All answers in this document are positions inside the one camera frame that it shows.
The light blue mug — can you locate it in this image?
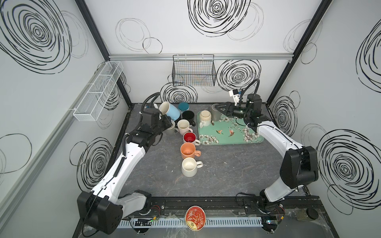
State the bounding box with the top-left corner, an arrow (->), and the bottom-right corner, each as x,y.
159,102 -> 181,121

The green floral tray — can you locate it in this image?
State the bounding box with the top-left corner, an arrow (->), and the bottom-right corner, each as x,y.
197,112 -> 264,145

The pink mug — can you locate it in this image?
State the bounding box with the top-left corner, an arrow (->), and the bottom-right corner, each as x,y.
177,119 -> 193,135

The black and white mug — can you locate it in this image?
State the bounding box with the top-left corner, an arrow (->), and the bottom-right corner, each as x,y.
182,110 -> 196,127

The cream white mug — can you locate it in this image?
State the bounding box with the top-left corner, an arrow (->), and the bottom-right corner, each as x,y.
183,131 -> 201,146

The orange peach mug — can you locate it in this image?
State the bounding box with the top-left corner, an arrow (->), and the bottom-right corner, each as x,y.
180,142 -> 201,159

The white speckled mug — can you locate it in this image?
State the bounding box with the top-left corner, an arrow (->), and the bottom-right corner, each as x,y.
182,157 -> 204,178

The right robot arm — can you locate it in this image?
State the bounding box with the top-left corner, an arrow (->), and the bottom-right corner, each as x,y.
215,91 -> 318,213

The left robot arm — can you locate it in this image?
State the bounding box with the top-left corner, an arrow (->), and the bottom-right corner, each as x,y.
77,108 -> 172,235

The teal and white mug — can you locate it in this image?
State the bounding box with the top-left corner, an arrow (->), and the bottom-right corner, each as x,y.
178,102 -> 190,112

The beige mug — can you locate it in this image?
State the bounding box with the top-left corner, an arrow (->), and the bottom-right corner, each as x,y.
199,110 -> 211,128

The black lid jar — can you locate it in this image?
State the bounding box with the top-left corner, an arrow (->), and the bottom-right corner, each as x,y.
296,208 -> 319,222

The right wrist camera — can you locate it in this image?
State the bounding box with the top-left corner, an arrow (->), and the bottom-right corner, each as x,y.
229,89 -> 240,106

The black wire basket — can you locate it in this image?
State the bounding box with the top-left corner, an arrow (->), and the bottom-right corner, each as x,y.
172,54 -> 217,86

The white wire shelf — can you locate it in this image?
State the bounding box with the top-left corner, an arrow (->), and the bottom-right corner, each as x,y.
73,61 -> 124,122

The white slotted cable duct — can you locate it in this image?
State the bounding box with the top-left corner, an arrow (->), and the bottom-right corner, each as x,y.
118,217 -> 263,229

